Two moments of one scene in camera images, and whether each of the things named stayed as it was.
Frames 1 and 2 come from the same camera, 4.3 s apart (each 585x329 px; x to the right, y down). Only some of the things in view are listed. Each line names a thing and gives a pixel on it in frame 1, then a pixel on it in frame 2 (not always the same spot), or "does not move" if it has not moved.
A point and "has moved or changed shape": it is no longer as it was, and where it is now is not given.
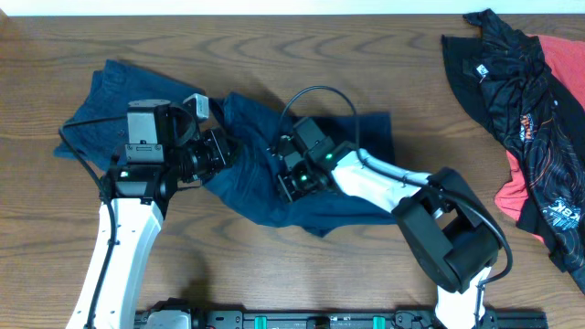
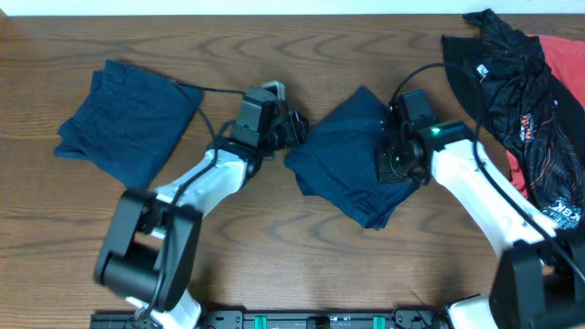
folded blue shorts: (97, 133) does not move
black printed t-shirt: (504, 74) does not move
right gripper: (286, 188) to (386, 175)
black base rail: (281, 319) does not move
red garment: (565, 60) does not move
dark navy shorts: (255, 189) has moved or changed shape
